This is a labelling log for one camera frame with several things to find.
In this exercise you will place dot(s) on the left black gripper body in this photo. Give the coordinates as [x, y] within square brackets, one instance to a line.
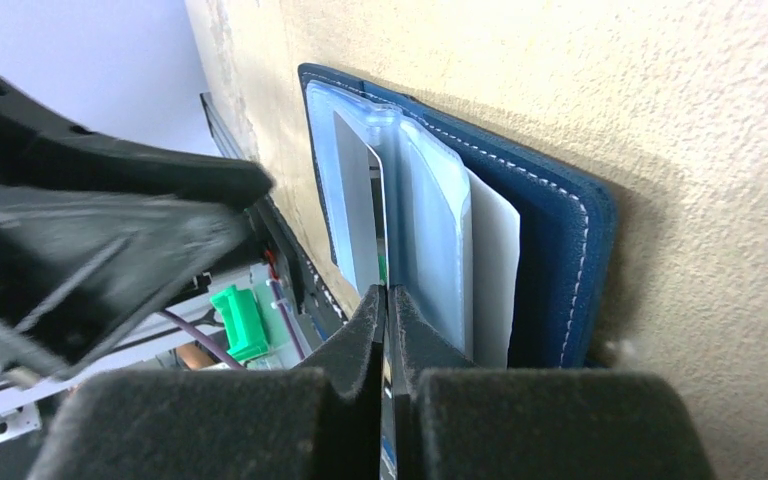
[97, 233]

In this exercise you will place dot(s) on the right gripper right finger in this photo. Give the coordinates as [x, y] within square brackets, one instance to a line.
[455, 420]

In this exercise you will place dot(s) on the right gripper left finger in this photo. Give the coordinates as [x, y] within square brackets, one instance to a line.
[318, 420]

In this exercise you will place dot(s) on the blue leather card holder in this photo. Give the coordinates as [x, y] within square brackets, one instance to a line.
[567, 230]

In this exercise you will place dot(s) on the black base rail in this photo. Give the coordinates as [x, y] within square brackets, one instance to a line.
[310, 301]

